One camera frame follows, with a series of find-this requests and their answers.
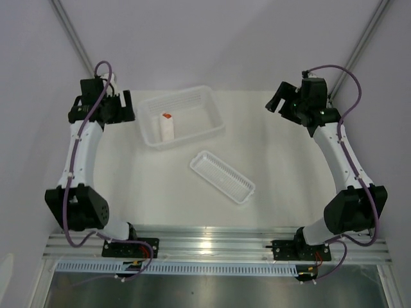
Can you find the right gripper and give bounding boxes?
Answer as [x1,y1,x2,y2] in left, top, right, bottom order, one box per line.
[266,82,308,126]

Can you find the white paper napkin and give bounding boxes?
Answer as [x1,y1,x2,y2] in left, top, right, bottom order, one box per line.
[159,112,175,142]

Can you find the large white plastic basket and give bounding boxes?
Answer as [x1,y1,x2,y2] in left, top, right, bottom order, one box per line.
[136,85,225,151]

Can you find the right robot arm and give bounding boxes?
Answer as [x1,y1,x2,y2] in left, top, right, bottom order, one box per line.
[265,76,388,261]

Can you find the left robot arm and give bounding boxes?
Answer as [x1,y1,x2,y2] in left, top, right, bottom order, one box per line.
[45,74,139,257]

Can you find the small white plastic tray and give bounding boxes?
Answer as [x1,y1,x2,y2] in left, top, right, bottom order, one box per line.
[189,150,256,205]

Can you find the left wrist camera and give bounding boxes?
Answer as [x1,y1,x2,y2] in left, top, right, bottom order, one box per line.
[96,73,119,96]

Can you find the left aluminium frame post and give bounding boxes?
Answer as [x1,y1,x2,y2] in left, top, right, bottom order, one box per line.
[49,0,94,76]

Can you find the aluminium frame post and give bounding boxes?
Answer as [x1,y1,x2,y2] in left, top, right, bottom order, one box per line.
[330,0,396,97]
[49,0,94,76]

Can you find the right aluminium frame post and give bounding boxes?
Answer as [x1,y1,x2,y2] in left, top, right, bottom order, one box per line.
[330,0,396,97]

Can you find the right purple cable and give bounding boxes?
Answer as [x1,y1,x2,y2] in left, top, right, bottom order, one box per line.
[301,64,381,279]

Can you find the purple cable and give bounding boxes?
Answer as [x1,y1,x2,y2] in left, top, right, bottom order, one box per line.
[301,64,381,279]
[62,60,153,285]

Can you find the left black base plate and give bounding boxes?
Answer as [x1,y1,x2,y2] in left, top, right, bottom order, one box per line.
[101,237,160,259]

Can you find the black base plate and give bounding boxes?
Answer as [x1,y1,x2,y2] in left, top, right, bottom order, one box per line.
[266,240,331,261]
[101,237,160,259]

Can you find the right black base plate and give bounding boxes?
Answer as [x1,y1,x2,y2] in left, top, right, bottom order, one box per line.
[266,240,331,261]

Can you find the aluminium mounting rail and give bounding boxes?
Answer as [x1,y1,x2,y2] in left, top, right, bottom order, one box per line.
[42,225,392,265]

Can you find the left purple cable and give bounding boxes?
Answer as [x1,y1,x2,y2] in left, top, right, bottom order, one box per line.
[62,60,153,285]

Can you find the white slotted cable duct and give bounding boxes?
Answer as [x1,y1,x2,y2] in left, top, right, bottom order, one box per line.
[56,261,298,277]

